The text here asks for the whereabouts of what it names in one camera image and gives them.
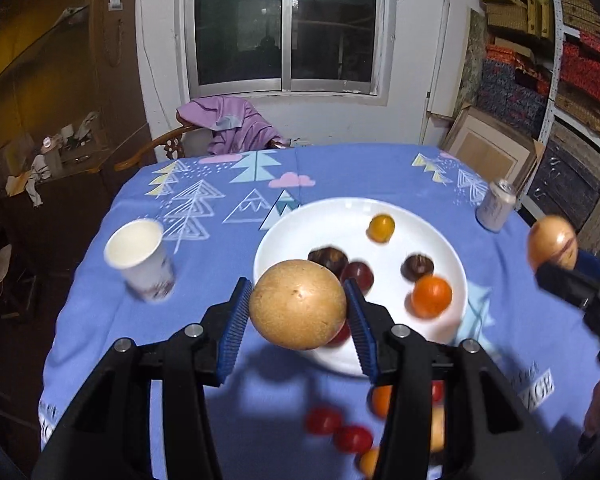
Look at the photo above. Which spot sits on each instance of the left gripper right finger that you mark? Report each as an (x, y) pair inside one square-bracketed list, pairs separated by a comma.
[(488, 433)]

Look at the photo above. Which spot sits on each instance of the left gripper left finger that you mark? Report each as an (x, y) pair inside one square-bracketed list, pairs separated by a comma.
[(105, 431)]

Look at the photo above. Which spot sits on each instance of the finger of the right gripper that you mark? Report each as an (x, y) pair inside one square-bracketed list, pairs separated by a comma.
[(588, 264), (573, 287)]

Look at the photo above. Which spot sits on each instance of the tan onion-like fruit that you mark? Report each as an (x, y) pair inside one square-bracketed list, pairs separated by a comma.
[(552, 239)]

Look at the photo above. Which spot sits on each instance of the red cherry tomato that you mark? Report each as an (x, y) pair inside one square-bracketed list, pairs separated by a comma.
[(437, 391), (353, 439), (343, 335), (323, 421)]

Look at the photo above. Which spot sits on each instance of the large tan round fruit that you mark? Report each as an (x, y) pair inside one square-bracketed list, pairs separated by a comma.
[(298, 305)]

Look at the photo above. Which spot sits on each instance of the striped orange tomato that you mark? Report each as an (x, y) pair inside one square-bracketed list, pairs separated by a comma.
[(437, 429)]

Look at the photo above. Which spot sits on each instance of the large orange mandarin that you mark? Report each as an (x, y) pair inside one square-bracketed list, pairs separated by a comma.
[(380, 398)]

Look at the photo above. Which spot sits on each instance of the white metal shelf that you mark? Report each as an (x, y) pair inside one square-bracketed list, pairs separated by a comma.
[(541, 76)]

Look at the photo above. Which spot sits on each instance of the white drink can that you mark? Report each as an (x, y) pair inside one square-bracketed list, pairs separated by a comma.
[(496, 206)]

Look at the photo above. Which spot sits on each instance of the yellow orange tomato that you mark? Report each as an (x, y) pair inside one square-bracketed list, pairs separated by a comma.
[(367, 461)]

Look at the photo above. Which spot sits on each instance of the framed picture leaning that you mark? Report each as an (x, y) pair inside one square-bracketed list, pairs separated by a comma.
[(492, 149)]

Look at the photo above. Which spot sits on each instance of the orange mandarin on plate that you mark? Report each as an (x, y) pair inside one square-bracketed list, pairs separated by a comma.
[(431, 296)]

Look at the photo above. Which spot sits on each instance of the white oval plate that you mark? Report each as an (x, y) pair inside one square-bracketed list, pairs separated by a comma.
[(342, 223)]

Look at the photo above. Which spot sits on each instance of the dark mangosteen on plate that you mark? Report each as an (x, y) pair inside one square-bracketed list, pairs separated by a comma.
[(416, 266)]

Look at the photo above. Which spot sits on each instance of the blue patterned tablecloth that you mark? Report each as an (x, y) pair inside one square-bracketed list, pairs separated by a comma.
[(216, 210)]

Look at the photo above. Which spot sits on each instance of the white paper cup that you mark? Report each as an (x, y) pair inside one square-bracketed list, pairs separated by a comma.
[(137, 252)]

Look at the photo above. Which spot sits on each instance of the dark red plum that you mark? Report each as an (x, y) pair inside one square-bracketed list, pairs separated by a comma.
[(360, 272)]

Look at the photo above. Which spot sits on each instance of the small yellow tomato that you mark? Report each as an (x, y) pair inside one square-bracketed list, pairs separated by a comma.
[(381, 228)]

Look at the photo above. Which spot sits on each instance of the dark chestnut fruit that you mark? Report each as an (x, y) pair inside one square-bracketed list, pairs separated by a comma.
[(332, 258)]

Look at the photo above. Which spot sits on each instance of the purple cloth on chair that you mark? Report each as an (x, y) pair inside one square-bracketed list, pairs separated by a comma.
[(236, 125)]

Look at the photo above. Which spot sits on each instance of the wooden cabinet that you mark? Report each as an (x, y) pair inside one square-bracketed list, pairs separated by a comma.
[(69, 73)]

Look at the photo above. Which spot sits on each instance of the aluminium sliding window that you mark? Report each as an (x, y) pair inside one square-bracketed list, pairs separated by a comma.
[(335, 47)]

